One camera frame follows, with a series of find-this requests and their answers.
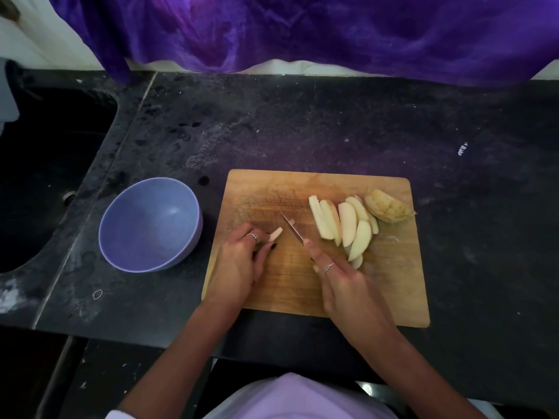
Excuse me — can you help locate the person's right hand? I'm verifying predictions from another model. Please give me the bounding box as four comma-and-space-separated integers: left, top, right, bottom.
302, 238, 397, 346

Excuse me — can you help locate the person's left hand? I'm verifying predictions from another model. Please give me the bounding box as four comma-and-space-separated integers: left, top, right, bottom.
205, 221, 285, 311

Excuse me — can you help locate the black handled knife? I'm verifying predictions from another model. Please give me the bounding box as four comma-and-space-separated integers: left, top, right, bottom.
279, 212, 309, 248

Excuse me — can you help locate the blue bowl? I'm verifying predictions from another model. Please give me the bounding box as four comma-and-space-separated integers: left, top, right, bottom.
98, 177, 204, 274

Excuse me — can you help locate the rounded potato end piece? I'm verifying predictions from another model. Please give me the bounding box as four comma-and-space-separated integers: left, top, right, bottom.
363, 188, 417, 225

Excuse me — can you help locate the person's right forearm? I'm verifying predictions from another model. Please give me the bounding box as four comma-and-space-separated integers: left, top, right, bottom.
358, 322, 486, 419

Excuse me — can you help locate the person's left forearm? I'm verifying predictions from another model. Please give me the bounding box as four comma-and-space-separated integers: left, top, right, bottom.
118, 296, 250, 419

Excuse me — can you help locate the wooden cutting board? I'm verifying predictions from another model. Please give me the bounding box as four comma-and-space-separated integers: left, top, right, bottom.
201, 169, 431, 329

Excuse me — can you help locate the dark sink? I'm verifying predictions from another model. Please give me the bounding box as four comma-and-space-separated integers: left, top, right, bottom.
0, 81, 120, 276

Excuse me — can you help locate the purple cloth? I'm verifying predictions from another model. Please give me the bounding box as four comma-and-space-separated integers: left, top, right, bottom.
45, 0, 559, 89

